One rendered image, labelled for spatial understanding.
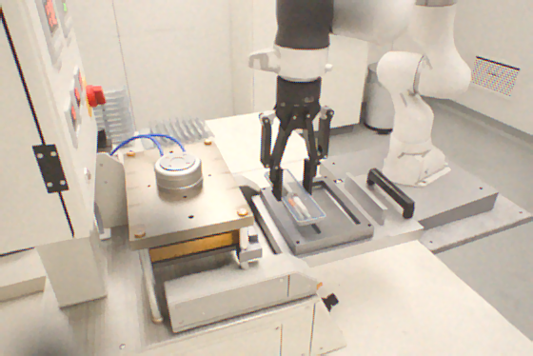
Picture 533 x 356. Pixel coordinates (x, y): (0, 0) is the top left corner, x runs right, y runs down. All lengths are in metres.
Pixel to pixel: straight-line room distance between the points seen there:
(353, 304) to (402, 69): 0.64
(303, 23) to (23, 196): 0.42
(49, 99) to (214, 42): 2.76
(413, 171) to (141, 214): 0.89
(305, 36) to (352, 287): 0.61
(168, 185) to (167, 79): 2.53
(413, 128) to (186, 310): 0.84
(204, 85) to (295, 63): 2.63
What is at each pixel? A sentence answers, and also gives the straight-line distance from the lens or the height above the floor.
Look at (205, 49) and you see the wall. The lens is 3.16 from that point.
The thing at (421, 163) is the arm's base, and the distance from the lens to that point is 1.26.
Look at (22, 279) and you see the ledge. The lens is 1.08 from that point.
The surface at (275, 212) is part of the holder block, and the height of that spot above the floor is 0.99.
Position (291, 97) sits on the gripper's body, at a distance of 0.64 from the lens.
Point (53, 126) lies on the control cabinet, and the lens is 0.45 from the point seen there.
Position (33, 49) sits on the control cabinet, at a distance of 0.43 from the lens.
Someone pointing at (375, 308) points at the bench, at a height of 0.75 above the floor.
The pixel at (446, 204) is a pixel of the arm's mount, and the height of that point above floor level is 0.81.
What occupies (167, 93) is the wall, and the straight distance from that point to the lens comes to 3.18.
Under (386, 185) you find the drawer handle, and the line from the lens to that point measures 0.88.
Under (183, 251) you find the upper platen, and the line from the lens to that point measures 0.64.
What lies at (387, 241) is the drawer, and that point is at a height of 0.96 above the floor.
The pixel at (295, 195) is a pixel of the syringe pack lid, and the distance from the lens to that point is 0.75.
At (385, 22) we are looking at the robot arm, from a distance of 0.63.
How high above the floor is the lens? 1.46
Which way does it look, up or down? 31 degrees down
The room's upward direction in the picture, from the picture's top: straight up
